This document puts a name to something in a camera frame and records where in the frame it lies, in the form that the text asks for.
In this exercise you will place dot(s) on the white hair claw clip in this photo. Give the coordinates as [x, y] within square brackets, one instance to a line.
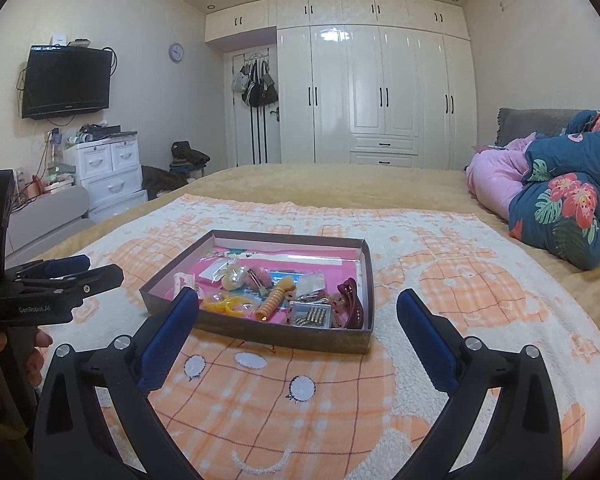
[185, 282]

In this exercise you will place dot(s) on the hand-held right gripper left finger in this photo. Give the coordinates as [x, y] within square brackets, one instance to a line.
[167, 340]

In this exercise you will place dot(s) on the orange and white printed blanket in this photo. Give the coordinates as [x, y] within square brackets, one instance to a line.
[430, 260]

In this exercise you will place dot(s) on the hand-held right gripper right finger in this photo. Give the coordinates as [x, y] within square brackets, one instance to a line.
[430, 345]

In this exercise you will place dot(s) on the dark clothes pile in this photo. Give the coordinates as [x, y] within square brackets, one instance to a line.
[190, 155]

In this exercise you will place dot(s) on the round wall clock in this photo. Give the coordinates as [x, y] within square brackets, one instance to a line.
[176, 52]

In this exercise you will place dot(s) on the clear narrow packet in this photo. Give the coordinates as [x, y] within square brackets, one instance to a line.
[311, 287]

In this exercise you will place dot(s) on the cardboard tray box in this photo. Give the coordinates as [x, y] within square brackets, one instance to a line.
[280, 342]

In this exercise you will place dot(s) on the glitter hair clip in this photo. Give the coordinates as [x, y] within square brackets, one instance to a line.
[337, 307]

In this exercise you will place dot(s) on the grey chair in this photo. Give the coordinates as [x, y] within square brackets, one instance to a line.
[50, 220]

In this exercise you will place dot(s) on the hanging bags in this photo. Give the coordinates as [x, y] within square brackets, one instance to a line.
[255, 87]

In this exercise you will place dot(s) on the clear bag of yellow hair rings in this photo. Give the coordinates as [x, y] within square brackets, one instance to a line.
[225, 305]

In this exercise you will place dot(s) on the clutter on drawer unit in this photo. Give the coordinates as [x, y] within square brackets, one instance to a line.
[102, 132]

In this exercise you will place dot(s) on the orange spiral hair clip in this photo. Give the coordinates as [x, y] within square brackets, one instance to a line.
[275, 300]

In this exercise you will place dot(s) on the black wall television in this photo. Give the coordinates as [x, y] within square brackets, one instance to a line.
[65, 82]

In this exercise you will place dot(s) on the blue floral quilt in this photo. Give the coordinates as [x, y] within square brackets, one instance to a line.
[565, 195]

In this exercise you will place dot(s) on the white box on television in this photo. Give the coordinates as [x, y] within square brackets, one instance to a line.
[57, 40]

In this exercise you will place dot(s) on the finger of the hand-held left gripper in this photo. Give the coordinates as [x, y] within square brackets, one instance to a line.
[100, 277]
[67, 266]

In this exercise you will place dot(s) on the white plastic drawer unit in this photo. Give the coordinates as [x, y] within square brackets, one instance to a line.
[110, 175]

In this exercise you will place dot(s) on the grey headboard cushion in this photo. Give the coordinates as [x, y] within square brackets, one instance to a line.
[530, 125]

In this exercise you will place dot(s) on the small box of metal clips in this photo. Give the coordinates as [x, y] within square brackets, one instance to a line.
[310, 316]

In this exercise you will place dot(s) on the brown clothing heap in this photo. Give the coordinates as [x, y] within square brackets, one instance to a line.
[162, 182]

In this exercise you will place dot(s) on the white wardrobe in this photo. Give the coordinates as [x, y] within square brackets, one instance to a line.
[380, 85]

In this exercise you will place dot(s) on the cluttered side desk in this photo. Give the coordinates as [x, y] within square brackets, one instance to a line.
[50, 175]

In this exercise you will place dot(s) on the maroon hair claw clip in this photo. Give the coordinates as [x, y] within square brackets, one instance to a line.
[352, 305]

